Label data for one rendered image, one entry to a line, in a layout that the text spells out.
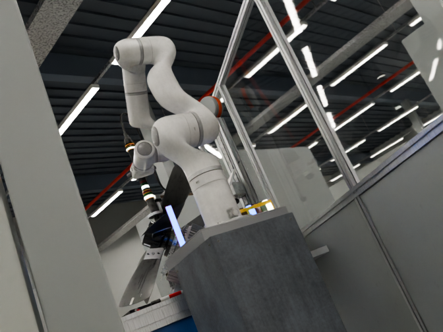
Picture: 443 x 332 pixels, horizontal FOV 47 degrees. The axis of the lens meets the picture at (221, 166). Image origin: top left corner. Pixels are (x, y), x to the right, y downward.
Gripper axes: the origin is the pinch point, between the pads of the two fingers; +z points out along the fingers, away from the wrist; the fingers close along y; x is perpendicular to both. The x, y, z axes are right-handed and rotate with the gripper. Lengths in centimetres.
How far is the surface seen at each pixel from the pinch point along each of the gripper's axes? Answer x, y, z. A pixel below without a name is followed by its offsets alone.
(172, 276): -50, -4, -11
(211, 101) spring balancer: 43, 59, 36
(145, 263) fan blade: -38.0, -10.9, 4.8
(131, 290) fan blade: -48, -21, 2
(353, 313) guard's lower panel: -93, 70, 4
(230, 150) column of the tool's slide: 11, 58, 37
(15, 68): -49, -36, -184
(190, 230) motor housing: -31.8, 12.2, 0.4
